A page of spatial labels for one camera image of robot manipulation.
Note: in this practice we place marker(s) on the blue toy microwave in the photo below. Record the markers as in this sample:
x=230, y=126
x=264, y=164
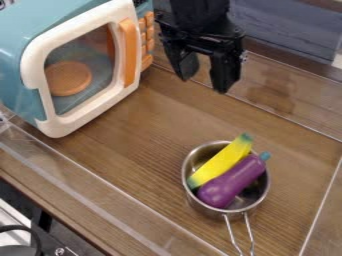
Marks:
x=73, y=55

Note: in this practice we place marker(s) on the silver metal pot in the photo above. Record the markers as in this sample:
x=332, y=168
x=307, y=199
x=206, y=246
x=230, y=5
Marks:
x=247, y=201

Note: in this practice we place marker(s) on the yellow toy banana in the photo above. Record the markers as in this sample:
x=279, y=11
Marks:
x=222, y=161

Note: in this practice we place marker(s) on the clear acrylic barrier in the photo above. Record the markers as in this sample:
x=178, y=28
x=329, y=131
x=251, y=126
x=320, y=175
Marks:
x=114, y=221

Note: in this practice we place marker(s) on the purple toy eggplant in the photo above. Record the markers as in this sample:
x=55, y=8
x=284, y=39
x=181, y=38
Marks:
x=220, y=191

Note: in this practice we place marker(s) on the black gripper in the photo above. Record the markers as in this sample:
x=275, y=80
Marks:
x=196, y=27

